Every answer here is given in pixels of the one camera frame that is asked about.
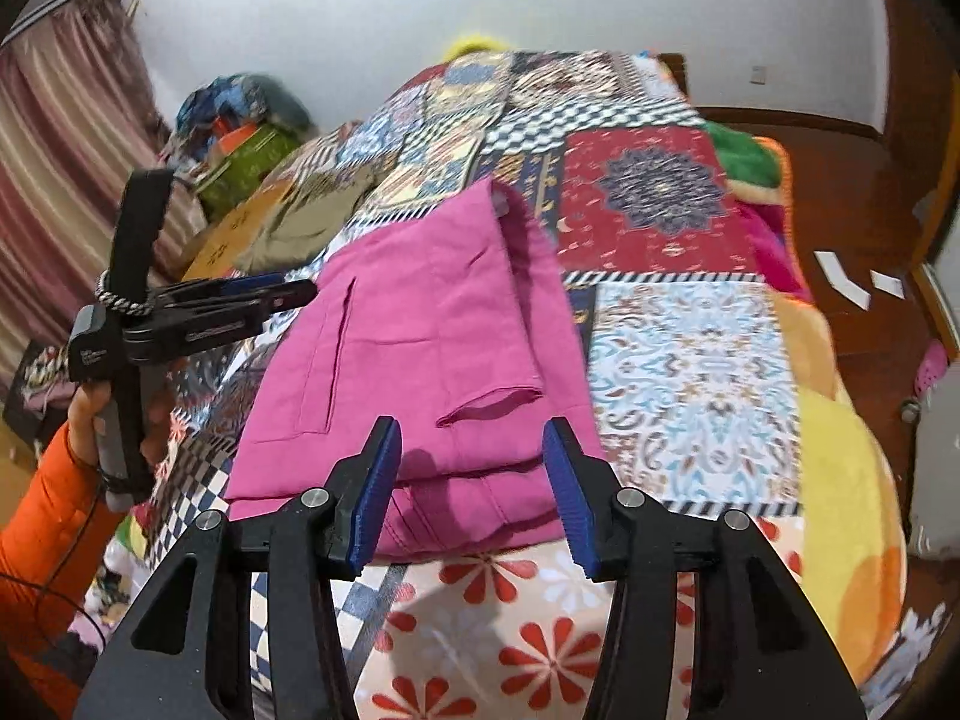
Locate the pile of clothes and boxes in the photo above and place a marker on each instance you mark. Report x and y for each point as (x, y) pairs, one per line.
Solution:
(240, 94)

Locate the small metal knob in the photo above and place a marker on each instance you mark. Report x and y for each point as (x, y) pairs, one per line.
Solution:
(910, 411)

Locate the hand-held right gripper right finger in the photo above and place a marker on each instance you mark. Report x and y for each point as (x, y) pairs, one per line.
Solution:
(570, 502)

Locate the wooden framed sliding door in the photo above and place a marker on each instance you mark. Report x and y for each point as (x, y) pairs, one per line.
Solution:
(937, 240)

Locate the patterned dark cloth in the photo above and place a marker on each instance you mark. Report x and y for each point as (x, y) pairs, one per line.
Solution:
(37, 382)

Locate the large white paper piece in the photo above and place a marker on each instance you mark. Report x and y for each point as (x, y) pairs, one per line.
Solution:
(844, 281)

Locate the striped brown curtain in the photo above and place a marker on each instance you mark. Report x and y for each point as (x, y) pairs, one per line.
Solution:
(60, 127)

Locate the orange box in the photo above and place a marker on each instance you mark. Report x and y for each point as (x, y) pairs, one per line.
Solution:
(244, 139)

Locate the pink slipper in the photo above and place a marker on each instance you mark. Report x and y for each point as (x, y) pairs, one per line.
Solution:
(932, 367)

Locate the green box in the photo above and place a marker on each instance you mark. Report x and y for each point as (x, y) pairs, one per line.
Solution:
(247, 169)

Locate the khaki pants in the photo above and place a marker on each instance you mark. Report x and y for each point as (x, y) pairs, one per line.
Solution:
(300, 232)

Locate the patchwork printed bedspread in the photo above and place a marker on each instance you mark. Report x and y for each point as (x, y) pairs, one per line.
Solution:
(675, 390)

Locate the wooden bed headboard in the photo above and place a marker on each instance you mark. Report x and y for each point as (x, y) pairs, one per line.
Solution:
(673, 75)

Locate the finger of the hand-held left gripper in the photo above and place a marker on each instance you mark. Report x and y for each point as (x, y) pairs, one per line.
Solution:
(202, 326)
(255, 289)

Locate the white patterned scraps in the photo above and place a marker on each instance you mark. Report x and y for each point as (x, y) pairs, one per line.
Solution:
(904, 660)

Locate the small white paper piece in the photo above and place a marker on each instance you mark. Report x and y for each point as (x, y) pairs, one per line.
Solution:
(888, 284)

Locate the pink pants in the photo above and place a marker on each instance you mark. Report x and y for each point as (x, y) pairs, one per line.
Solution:
(420, 315)

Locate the yellow plush pillow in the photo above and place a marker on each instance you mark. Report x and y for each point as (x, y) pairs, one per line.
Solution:
(476, 46)

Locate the grey pillow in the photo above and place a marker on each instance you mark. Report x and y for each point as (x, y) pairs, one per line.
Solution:
(937, 495)

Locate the orange sleeved left forearm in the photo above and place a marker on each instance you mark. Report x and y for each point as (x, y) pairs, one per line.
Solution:
(45, 525)

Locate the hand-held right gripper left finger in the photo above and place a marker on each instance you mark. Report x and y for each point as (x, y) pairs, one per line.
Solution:
(375, 487)

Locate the person's left hand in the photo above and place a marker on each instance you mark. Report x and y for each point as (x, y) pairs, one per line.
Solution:
(86, 424)

